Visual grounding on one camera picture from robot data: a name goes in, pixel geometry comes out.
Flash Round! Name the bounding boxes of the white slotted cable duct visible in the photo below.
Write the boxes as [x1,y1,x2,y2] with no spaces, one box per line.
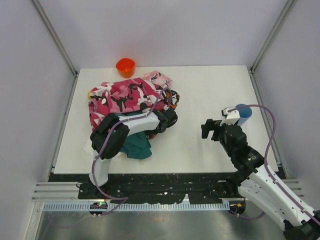
[42,201,230,212]

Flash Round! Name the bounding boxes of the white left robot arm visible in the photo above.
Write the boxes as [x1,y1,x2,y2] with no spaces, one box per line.
[89,108,178,187]

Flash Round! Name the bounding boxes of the white cloth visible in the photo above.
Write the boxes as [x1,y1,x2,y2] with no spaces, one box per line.
[83,138,147,166]

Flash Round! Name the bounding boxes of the orange black camouflage cloth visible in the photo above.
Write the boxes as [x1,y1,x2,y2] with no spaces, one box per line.
[145,90,180,140]

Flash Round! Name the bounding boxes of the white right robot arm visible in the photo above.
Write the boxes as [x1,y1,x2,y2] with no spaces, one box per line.
[201,119,320,240]

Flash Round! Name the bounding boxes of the left aluminium frame post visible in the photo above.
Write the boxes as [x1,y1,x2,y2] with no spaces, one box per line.
[29,0,79,76]

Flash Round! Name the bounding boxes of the orange plastic cup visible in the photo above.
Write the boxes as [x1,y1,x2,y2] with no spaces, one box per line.
[115,58,136,79]

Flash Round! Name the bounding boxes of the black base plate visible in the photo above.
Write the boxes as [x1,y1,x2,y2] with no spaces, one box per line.
[48,172,245,205]

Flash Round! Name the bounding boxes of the right aluminium frame post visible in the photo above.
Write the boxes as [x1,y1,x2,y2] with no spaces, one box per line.
[249,0,297,74]

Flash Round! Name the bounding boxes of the light pink patterned cloth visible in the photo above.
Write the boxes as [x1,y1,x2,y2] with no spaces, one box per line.
[142,70,172,88]

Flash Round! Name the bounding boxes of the aluminium frame post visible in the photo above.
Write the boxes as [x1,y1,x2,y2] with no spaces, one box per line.
[249,0,297,74]
[29,0,79,76]

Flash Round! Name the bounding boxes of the teal green shorts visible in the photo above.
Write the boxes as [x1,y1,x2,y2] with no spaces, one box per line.
[120,132,152,160]

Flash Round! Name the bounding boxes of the pink camouflage garment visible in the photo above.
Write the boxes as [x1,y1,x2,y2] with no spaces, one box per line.
[88,77,164,130]

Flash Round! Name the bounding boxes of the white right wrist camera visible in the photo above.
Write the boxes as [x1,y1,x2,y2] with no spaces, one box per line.
[220,107,240,127]

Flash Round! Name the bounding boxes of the blue plastic cup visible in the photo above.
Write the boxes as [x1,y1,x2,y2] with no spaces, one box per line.
[235,103,253,126]

